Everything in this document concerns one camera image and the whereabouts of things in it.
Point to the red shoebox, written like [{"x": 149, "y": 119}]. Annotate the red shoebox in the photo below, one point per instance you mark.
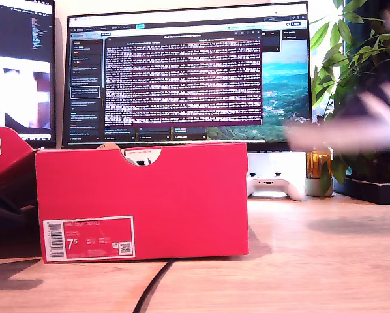
[{"x": 182, "y": 202}]

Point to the wide black computer monitor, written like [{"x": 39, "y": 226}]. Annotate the wide black computer monitor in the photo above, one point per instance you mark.
[{"x": 182, "y": 81}]

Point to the white game controller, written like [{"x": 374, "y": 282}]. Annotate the white game controller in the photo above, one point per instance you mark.
[{"x": 289, "y": 192}]

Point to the small pale round pot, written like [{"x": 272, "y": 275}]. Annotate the small pale round pot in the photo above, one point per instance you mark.
[{"x": 312, "y": 187}]

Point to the green leafy houseplant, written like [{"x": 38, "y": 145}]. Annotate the green leafy houseplant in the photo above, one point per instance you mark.
[{"x": 351, "y": 65}]

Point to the brown packing paper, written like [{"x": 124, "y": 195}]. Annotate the brown packing paper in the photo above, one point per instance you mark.
[{"x": 108, "y": 146}]

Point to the black square planter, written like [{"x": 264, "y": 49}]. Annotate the black square planter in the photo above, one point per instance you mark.
[{"x": 377, "y": 192}]

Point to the red shoebox lid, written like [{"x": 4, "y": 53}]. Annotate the red shoebox lid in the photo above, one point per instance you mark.
[{"x": 6, "y": 153}]

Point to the black monitor with camera feeds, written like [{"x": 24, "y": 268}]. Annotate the black monitor with camera feeds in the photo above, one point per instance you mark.
[{"x": 19, "y": 32}]

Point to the amber pump bottle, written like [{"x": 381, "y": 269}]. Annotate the amber pump bottle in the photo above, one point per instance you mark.
[{"x": 315, "y": 164}]

